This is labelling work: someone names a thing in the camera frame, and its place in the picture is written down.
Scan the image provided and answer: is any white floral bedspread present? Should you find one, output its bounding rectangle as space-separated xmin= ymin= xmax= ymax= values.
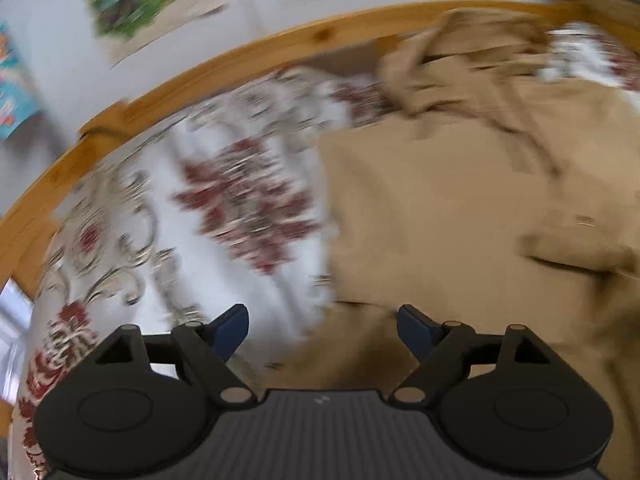
xmin=7 ymin=20 xmax=640 ymax=480

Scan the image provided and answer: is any blue wall poster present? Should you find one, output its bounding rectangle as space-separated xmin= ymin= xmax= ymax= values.
xmin=0 ymin=22 xmax=43 ymax=141

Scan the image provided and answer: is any beige coat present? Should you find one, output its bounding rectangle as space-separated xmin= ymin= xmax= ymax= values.
xmin=260 ymin=7 xmax=640 ymax=396

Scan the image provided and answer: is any wooden bed frame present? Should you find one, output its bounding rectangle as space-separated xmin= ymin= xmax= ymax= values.
xmin=0 ymin=0 xmax=640 ymax=441

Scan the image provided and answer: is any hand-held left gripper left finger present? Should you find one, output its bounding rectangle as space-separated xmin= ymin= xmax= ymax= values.
xmin=95 ymin=303 xmax=256 ymax=406

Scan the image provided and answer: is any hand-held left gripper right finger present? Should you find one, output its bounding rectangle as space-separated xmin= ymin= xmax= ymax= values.
xmin=390 ymin=304 xmax=551 ymax=408

